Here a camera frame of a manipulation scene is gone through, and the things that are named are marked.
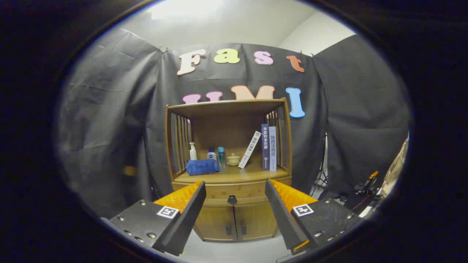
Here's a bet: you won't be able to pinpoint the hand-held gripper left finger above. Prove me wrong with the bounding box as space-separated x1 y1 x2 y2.
101 180 207 257

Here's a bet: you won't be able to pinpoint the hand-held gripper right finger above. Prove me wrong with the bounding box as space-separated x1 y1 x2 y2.
265 178 366 255

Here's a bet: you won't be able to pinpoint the wooden drawer with black knob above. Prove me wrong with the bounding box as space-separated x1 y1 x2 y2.
172 178 292 207

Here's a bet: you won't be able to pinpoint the wooden cabinet door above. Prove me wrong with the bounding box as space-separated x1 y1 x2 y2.
234 202 280 240
193 205 236 241

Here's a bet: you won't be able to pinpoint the wooden countertop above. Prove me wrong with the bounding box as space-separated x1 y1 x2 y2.
175 161 290 184

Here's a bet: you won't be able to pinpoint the wooden cabinet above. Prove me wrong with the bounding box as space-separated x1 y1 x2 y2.
165 98 293 243

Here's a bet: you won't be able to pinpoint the blue folded towel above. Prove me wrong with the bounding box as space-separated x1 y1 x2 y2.
186 159 220 176

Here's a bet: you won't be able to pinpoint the light purple book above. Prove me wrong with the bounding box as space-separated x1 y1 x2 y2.
269 126 277 172

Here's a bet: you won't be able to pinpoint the dark blue book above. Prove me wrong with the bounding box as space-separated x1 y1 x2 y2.
261 123 270 171

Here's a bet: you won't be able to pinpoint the white book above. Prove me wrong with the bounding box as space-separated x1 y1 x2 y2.
238 131 262 169

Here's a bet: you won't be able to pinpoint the black device with orange part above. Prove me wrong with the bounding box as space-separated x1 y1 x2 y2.
353 171 381 198

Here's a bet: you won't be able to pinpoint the black backdrop cloth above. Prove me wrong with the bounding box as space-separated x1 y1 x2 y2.
57 29 412 220

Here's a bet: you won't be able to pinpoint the beige cloth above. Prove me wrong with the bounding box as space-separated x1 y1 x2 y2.
380 138 409 198

